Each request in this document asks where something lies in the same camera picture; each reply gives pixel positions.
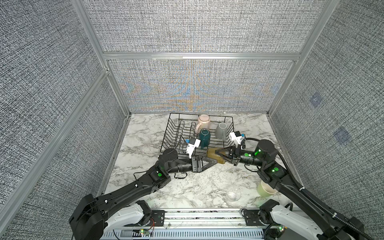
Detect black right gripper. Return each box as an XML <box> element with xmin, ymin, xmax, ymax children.
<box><xmin>217</xmin><ymin>145</ymin><xmax>268</xmax><ymax>169</ymax></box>

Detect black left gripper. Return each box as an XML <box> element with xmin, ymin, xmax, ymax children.
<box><xmin>166</xmin><ymin>155</ymin><xmax>215</xmax><ymax>176</ymax></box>

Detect amber glass cup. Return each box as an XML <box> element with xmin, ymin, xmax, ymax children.
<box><xmin>207</xmin><ymin>148</ymin><xmax>226</xmax><ymax>165</ymax></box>

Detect grey ceramic mug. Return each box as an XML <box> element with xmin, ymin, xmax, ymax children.
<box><xmin>215</xmin><ymin>122</ymin><xmax>228</xmax><ymax>141</ymax></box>

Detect dark green mug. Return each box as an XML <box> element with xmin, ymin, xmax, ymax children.
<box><xmin>199</xmin><ymin>129</ymin><xmax>211</xmax><ymax>149</ymax></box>

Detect black wire dish rack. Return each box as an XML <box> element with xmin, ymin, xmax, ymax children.
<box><xmin>160</xmin><ymin>113</ymin><xmax>235</xmax><ymax>158</ymax></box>

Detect pink iridescent mug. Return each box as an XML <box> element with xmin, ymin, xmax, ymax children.
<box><xmin>195</xmin><ymin>114</ymin><xmax>211</xmax><ymax>134</ymax></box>

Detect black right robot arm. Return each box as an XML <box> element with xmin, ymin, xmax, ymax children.
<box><xmin>215</xmin><ymin>140</ymin><xmax>371</xmax><ymax>240</ymax></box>

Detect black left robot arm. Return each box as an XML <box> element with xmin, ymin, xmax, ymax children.
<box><xmin>69</xmin><ymin>148</ymin><xmax>218</xmax><ymax>240</ymax></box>

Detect clear glass cup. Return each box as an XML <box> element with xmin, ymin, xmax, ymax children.
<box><xmin>226</xmin><ymin>188</ymin><xmax>242</xmax><ymax>202</ymax></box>

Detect light green mug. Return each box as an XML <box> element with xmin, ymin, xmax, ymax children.
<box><xmin>257</xmin><ymin>181</ymin><xmax>278</xmax><ymax>197</ymax></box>

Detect white vented grille strip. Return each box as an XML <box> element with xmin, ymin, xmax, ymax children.
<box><xmin>101</xmin><ymin>229</ymin><xmax>265</xmax><ymax>240</ymax></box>

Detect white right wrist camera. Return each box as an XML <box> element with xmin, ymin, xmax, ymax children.
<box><xmin>230</xmin><ymin>131</ymin><xmax>246</xmax><ymax>149</ymax></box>

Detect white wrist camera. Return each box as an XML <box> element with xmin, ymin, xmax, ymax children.
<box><xmin>186</xmin><ymin>138</ymin><xmax>201</xmax><ymax>159</ymax></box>
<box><xmin>230</xmin><ymin>131</ymin><xmax>246</xmax><ymax>149</ymax></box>

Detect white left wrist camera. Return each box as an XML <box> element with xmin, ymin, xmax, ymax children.
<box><xmin>186</xmin><ymin>138</ymin><xmax>201</xmax><ymax>159</ymax></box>

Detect aluminium front rail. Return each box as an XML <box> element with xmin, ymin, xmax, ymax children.
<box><xmin>79</xmin><ymin>208</ymin><xmax>331</xmax><ymax>230</ymax></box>

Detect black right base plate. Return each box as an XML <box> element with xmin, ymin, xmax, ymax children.
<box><xmin>241</xmin><ymin>209</ymin><xmax>264</xmax><ymax>227</ymax></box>

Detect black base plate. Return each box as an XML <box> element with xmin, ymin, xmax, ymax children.
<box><xmin>241</xmin><ymin>209</ymin><xmax>264</xmax><ymax>227</ymax></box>
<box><xmin>140</xmin><ymin>210</ymin><xmax>166</xmax><ymax>228</ymax></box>

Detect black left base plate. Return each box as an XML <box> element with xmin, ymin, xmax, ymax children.
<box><xmin>140</xmin><ymin>210</ymin><xmax>166</xmax><ymax>228</ymax></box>

